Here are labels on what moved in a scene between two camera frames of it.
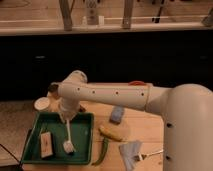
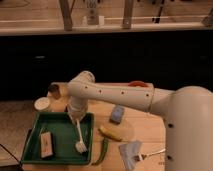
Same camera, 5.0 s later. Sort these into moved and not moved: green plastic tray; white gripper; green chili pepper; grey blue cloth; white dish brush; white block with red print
Moved: white gripper; white dish brush
Not moved: white block with red print; grey blue cloth; green plastic tray; green chili pepper
